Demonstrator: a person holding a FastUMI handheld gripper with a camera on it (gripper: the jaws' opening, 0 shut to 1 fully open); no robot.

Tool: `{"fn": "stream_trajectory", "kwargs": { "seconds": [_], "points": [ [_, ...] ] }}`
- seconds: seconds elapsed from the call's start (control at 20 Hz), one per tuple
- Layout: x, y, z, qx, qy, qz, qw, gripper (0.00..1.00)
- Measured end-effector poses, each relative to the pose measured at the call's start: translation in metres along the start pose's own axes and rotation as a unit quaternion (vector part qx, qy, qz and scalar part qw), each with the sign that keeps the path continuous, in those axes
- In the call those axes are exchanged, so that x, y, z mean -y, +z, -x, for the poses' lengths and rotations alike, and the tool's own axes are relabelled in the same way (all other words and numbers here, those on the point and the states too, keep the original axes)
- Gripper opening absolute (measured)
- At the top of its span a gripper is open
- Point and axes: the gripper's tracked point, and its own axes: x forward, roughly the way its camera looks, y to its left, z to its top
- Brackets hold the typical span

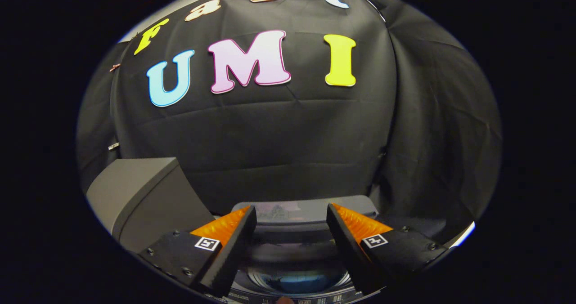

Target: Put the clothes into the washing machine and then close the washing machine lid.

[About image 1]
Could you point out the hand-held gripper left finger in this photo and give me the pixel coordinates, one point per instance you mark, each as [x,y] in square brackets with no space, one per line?
[227,263]

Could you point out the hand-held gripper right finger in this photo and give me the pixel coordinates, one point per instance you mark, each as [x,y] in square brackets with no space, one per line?
[353,261]

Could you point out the grey washing machine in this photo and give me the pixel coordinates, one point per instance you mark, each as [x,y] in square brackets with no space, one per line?
[306,207]

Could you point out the grey cabinet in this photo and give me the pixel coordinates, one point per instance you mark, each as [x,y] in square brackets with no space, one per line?
[144,191]

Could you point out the silver metal clip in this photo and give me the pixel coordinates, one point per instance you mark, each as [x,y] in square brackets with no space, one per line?
[113,146]

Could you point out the copper metal clip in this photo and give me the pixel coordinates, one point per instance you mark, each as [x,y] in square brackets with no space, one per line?
[115,66]

